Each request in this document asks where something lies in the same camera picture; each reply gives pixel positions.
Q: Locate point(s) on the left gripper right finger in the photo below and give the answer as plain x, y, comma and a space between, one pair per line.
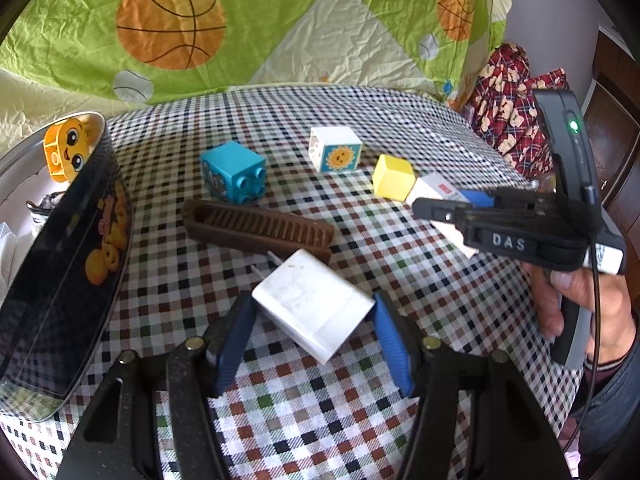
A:
510, 434

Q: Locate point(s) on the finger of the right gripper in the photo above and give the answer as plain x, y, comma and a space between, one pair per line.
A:
478, 198

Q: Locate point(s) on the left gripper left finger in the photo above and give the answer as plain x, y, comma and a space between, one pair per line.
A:
116, 437

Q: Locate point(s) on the yellow cube block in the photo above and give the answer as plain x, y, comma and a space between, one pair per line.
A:
393, 178

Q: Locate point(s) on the white charger adapter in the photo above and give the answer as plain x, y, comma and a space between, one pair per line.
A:
312, 304

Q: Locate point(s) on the brown plastic comb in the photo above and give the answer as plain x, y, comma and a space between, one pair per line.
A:
256, 230

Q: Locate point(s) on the yellow face toy brick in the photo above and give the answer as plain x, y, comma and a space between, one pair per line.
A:
67, 145

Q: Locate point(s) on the person's right hand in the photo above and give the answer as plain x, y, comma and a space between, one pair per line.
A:
617, 324

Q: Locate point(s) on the red patterned cloth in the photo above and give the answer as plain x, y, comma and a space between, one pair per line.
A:
502, 110

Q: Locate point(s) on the round black cookie tin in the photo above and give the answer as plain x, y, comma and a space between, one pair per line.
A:
62, 296

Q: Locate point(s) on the white sun toy brick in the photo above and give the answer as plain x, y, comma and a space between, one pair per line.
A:
334, 149

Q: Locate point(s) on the teal bear toy brick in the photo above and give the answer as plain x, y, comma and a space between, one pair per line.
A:
234, 173

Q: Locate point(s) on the green basketball bedsheet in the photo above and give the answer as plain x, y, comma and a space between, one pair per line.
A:
64, 56

